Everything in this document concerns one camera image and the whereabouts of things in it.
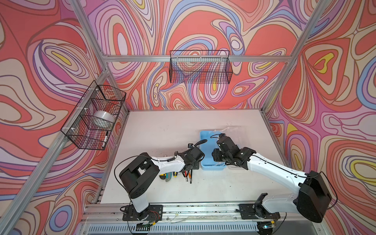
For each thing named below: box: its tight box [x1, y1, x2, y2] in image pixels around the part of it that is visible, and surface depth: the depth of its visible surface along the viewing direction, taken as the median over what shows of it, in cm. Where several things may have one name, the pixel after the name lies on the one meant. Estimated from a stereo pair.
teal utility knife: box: [164, 171, 172, 183], surface depth 86 cm
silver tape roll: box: [93, 110, 115, 123], surface depth 75 cm
